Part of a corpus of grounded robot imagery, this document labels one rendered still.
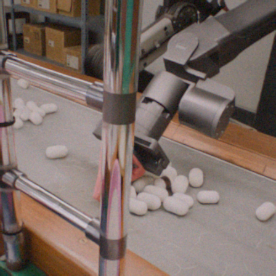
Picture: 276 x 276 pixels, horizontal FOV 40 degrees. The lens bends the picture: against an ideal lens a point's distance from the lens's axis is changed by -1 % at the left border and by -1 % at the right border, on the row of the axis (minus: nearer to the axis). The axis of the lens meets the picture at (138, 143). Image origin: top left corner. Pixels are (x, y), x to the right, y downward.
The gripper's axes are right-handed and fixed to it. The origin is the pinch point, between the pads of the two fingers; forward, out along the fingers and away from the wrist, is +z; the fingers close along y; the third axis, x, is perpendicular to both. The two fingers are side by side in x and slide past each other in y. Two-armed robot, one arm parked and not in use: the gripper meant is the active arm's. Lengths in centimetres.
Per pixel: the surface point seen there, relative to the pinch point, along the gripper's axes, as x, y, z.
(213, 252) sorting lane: 3.0, 16.3, -0.8
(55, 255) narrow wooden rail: -6.8, 4.2, 9.0
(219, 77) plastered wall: 178, -91, -139
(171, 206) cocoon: 3.6, 8.3, -3.7
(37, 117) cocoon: 6.7, -26.8, -7.8
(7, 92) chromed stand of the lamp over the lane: -21.2, -0.2, -1.5
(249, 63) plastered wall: 166, -70, -148
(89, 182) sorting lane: 3.5, -5.2, -1.3
